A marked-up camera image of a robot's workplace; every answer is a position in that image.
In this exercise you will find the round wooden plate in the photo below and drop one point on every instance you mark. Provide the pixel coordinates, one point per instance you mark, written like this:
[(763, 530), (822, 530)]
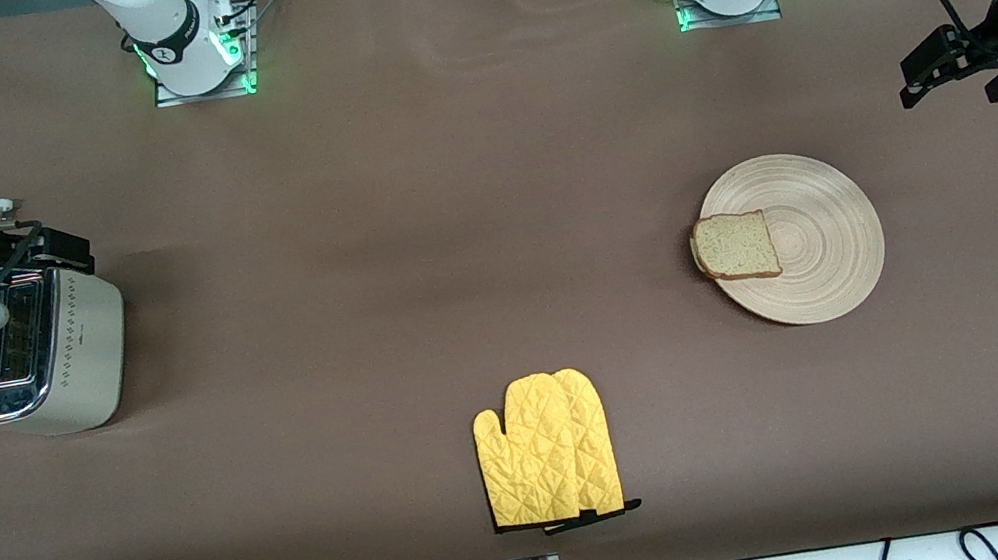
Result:
[(821, 236)]

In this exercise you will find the slice of brown bread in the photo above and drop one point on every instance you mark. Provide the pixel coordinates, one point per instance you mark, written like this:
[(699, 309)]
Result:
[(737, 245)]

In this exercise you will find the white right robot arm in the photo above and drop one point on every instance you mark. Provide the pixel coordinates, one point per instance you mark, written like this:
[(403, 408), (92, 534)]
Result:
[(163, 27)]

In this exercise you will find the cream and chrome toaster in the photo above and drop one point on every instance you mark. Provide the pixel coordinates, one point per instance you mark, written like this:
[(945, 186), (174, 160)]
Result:
[(86, 359)]

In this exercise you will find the brown table cover sheet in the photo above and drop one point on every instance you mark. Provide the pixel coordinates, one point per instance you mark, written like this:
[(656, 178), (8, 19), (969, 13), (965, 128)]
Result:
[(787, 424)]

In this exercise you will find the yellow quilted oven mitt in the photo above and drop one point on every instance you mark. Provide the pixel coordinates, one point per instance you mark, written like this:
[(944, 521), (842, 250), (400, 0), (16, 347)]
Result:
[(529, 457), (594, 436)]

